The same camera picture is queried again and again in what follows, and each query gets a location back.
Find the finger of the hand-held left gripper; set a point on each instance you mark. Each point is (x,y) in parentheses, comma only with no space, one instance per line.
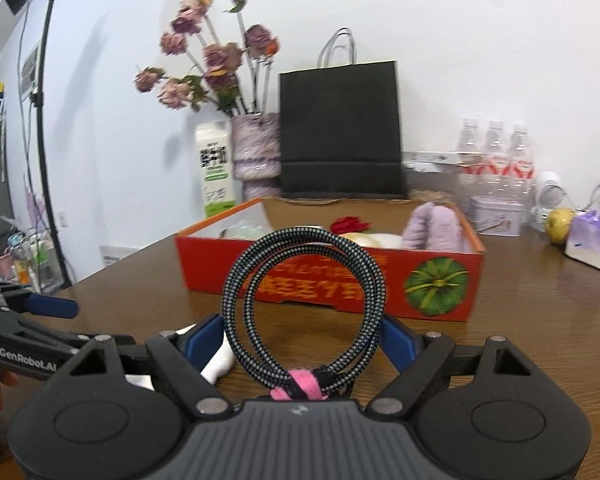
(55,337)
(50,306)

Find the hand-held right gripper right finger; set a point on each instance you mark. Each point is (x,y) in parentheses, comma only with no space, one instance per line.
(397,341)

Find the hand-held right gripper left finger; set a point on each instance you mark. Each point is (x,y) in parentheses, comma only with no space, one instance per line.
(207,341)

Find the red cardboard box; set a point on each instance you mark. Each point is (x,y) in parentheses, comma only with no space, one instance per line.
(440,285)

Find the clear plastic packet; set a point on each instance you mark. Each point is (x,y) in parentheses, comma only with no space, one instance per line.
(241,231)

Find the lilac fluffy towel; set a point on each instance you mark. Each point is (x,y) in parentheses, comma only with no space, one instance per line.
(432,225)

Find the red fabric rose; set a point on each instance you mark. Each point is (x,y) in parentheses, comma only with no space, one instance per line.
(350,223)

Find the metal storage rack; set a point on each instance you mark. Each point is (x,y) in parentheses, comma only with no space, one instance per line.
(35,260)

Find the purple coral decoration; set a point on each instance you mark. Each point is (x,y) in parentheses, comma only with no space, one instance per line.
(35,207)

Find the silver metal tin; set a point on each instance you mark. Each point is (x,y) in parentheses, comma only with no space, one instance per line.
(495,216)

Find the clear food container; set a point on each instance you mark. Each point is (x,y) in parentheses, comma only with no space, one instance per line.
(430,185)

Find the white green milk carton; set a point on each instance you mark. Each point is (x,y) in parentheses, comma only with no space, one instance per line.
(215,170)

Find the hanging clear plastic strip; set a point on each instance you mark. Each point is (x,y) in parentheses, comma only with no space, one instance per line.
(0,140)

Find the yellow green pear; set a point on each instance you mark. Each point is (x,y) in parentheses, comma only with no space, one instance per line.
(560,226)

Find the lilac fuzzy vase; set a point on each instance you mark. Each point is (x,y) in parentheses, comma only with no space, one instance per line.
(255,147)

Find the small white fan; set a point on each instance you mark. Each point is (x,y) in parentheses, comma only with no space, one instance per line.
(547,195)

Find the black paper bag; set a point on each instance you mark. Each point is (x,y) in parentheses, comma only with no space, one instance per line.
(340,130)

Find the purple tissue pack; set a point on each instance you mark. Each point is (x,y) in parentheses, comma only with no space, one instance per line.
(595,242)

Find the dried rose bouquet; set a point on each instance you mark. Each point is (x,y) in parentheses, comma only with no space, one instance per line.
(222,57)

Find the wall poster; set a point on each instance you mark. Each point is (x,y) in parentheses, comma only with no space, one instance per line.
(30,67)

